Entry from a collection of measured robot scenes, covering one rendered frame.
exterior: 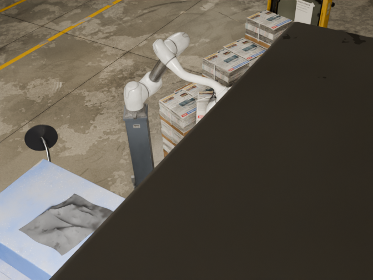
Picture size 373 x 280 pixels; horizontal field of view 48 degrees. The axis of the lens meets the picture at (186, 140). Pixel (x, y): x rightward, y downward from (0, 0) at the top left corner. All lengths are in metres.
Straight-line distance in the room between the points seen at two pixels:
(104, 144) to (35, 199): 2.97
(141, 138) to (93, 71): 2.72
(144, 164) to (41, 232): 2.19
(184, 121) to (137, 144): 0.47
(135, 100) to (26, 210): 1.75
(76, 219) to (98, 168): 2.80
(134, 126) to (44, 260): 2.05
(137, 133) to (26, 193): 1.79
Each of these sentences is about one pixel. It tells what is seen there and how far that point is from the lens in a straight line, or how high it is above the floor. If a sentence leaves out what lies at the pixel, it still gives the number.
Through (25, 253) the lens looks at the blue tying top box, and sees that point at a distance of 1.84.
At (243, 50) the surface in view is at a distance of 4.34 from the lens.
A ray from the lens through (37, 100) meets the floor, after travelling 5.92.
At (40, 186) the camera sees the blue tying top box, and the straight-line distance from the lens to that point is 2.07.
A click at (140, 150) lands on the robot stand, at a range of 3.82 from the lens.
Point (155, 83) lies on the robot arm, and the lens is 3.54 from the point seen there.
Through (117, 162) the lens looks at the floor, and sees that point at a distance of 4.65.
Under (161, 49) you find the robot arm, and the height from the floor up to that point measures 1.71.
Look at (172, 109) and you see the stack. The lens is 3.92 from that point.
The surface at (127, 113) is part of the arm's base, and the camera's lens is 3.60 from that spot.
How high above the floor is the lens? 3.16
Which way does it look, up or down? 41 degrees down
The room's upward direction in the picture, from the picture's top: 3 degrees counter-clockwise
